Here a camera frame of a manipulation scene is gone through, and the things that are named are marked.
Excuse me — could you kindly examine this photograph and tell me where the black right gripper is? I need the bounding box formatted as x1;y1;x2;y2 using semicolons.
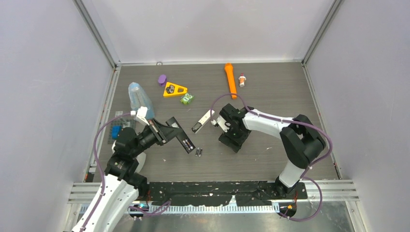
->
219;124;252;153

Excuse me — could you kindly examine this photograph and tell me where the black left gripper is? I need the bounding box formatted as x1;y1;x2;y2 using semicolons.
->
131;117;182;157

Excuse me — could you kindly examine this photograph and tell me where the black remote control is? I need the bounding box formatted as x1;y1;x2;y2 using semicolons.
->
166;117;196;154

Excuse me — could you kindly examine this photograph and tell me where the white rectangular thermometer device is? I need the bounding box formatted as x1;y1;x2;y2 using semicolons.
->
191;110;215;134

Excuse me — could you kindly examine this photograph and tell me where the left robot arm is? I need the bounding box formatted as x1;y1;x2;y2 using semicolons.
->
72;119;184;232

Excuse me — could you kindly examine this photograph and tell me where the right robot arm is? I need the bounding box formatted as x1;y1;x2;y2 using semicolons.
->
211;104;326;199

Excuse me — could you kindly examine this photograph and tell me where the yellow triangle shape toy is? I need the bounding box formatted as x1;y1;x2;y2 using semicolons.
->
163;82;188;98

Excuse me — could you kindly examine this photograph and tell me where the green owl toy block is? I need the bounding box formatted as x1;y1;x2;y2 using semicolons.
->
180;93;194;105

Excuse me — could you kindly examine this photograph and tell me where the grey lego baseplate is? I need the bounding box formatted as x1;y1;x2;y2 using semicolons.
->
106;115;136;145

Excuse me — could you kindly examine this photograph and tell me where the blue transparent plastic container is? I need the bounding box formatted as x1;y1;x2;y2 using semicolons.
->
128;82;155;119

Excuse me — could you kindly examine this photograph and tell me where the blue lego brick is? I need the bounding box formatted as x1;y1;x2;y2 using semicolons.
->
111;126;122;140

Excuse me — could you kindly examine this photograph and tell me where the purple cylinder toy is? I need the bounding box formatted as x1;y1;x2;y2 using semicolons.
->
158;74;167;87

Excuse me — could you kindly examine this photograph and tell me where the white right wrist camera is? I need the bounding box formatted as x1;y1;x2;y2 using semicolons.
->
211;116;231;132

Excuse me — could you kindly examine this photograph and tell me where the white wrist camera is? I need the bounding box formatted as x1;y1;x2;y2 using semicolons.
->
130;106;149;126
211;116;231;132

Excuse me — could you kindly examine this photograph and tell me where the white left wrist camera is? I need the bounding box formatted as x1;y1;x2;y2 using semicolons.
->
130;106;149;126

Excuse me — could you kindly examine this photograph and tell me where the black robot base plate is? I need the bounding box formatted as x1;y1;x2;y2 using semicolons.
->
140;181;308;206

